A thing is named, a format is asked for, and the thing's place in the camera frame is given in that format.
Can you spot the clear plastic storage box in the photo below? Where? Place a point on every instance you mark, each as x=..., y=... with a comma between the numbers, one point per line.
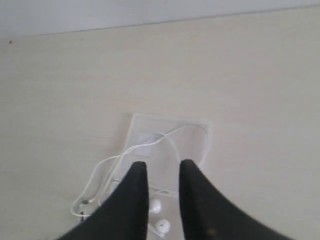
x=162, y=143

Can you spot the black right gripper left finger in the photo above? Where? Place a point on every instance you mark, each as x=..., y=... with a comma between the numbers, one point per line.
x=124, y=215

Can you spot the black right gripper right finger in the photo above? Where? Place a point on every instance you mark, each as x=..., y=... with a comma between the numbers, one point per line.
x=207, y=215

